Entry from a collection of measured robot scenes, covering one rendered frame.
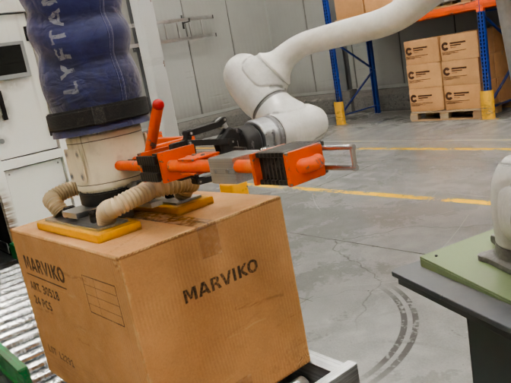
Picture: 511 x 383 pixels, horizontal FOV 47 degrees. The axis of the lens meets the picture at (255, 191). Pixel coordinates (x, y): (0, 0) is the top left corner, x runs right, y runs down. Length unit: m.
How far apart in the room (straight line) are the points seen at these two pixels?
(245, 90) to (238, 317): 0.51
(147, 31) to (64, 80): 3.08
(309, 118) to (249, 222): 0.28
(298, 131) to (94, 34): 0.47
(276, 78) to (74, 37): 0.44
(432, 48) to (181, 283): 8.28
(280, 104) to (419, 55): 8.07
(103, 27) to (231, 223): 0.48
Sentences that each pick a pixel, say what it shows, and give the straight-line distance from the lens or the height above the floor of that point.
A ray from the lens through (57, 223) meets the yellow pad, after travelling 1.42.
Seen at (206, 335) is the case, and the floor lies 0.86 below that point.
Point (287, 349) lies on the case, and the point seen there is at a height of 0.74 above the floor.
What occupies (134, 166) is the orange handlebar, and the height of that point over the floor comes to 1.20.
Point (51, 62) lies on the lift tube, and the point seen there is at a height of 1.44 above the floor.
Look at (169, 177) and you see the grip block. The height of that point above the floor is 1.18.
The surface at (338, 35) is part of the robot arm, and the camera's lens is 1.35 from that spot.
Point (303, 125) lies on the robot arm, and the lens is 1.30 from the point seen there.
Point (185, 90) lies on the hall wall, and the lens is 11.77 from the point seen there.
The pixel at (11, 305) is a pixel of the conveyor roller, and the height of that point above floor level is 0.55.
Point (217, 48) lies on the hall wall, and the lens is 12.32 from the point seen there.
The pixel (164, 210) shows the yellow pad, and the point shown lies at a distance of 1.33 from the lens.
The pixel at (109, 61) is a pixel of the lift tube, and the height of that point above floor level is 1.42.
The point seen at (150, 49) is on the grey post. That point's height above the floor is 1.56.
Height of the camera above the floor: 1.37
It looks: 13 degrees down
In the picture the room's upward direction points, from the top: 10 degrees counter-clockwise
